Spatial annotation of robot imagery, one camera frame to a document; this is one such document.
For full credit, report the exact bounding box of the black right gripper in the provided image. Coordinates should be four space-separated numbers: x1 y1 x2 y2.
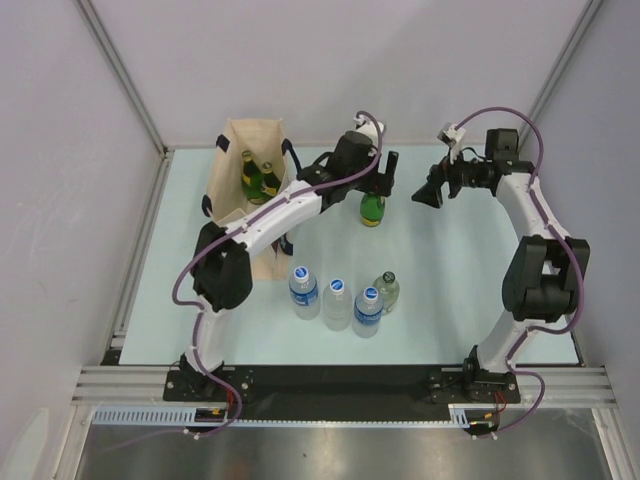
413 144 489 208

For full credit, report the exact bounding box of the green glass bottle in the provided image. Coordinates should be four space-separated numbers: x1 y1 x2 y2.
359 193 385 227
241 150 265 205

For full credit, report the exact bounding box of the green bottle red label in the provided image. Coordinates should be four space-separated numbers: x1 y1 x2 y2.
260 162 281 198

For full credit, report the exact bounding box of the green glass bottle front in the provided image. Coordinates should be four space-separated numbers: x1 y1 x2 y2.
241 150 265 205

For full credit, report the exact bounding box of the beige canvas tote bag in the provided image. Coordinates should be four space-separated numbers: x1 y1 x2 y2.
201 117 307 281

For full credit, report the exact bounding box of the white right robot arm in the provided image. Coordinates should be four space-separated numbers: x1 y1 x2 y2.
412 124 590 403

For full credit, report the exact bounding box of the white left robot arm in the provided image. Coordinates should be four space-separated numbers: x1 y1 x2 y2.
171 120 386 403

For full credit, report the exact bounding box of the clear glass bottle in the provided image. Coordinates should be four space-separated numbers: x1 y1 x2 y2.
373 271 400 314

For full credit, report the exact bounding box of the blue label water bottle right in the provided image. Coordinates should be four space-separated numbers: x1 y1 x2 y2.
352 286 384 338

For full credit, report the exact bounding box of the blue label water bottle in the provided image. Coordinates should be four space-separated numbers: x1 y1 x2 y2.
352 286 384 338
289 265 320 320

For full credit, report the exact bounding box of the clear plastic water bottle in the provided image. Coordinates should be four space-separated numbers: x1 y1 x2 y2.
322 278 352 331

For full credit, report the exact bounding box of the blue label water bottle left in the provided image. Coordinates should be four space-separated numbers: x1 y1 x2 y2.
289 265 320 320

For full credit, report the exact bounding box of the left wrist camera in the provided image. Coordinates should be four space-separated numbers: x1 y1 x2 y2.
354 114 387 146

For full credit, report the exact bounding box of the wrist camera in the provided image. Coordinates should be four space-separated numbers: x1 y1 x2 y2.
354 114 387 146
437 123 466 164

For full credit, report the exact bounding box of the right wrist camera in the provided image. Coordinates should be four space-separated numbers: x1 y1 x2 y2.
437 123 466 164

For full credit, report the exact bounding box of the white cable duct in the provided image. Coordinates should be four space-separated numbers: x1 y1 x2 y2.
92 406 496 429

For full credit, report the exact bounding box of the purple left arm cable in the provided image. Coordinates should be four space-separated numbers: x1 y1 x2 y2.
172 110 385 307

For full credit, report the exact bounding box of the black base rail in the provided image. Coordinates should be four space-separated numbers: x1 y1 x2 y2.
163 355 522 404

